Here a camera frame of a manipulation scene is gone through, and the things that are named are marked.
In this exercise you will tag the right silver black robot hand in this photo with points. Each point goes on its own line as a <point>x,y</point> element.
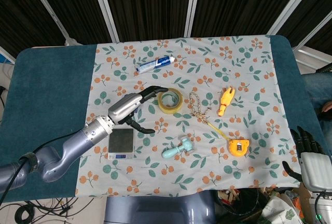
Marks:
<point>315,167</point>

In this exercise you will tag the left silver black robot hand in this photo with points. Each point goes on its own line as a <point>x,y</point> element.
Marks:
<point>124,106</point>

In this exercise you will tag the small digital scale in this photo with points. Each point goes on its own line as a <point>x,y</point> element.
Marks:
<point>122,142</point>

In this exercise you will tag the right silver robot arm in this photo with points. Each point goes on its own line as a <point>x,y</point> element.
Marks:
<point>324,206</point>

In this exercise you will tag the person hand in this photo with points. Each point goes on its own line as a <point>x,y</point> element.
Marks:
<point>327,107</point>

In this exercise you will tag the brown cardboard piece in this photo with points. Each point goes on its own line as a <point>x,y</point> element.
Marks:
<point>304,195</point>

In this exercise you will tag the yellow adhesive tape roll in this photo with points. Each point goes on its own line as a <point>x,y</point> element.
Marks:
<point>166,108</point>

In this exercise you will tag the blue white toothpaste tube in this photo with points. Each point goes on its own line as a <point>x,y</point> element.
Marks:
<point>155,64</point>

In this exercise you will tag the white leaf print bag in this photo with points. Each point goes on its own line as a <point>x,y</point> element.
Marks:
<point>282,212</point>

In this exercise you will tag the teal roller massager toy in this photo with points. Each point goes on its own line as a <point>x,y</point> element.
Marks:
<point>185,145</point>

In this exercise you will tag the orange tape measure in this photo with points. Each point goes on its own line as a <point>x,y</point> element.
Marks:
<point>238,147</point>

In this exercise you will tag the teal fabric table cover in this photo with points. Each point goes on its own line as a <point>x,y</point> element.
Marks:
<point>49,78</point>

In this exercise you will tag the blue jeans leg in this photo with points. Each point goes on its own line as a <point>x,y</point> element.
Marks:
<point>316,84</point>

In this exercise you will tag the black waste bin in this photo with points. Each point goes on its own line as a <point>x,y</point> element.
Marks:
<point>241,206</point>

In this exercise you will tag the floral printed white tablecloth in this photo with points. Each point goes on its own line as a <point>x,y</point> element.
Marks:
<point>197,60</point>

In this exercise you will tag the yellow rubber chicken toy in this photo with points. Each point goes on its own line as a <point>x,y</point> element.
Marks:
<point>225,100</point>

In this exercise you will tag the blue-grey robot torso base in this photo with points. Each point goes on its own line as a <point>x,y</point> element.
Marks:
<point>155,208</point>

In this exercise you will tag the white partition frame bar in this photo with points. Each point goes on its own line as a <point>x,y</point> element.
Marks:
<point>192,6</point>
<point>48,8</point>
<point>313,30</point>
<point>105,8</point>
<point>290,3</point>

